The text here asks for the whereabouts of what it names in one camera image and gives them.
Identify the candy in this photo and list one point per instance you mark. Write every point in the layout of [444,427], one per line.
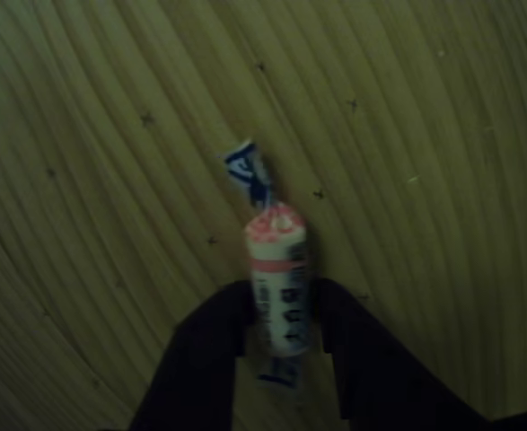
[276,278]

